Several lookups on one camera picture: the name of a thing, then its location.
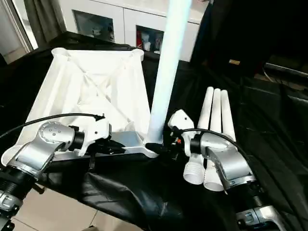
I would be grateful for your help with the grey curtain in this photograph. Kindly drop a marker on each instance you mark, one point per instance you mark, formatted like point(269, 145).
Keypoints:
point(43, 19)

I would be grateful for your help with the small yellow label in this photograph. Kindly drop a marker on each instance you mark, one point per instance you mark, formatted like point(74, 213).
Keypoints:
point(234, 62)

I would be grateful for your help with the black work mat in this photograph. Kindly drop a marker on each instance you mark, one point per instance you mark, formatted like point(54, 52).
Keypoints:
point(144, 197)

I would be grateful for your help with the white plastic table leg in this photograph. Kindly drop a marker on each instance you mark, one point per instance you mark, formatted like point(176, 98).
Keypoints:
point(204, 110)
point(216, 110)
point(171, 48)
point(227, 115)

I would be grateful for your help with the white glass-door cabinet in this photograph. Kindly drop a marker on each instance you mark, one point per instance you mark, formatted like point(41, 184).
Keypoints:
point(125, 19)

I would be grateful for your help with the white plastic table top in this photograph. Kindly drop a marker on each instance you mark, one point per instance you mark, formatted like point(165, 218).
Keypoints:
point(96, 86)

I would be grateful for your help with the silver metal rail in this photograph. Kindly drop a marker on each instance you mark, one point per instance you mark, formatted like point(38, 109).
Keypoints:
point(288, 70)

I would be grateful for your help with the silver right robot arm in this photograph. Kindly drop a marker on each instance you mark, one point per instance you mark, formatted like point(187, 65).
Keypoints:
point(226, 159)

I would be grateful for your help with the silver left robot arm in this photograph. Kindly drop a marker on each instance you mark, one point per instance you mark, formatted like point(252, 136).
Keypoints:
point(43, 139)

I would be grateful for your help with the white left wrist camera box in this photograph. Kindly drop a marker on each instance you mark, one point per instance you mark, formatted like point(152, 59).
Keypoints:
point(98, 130)

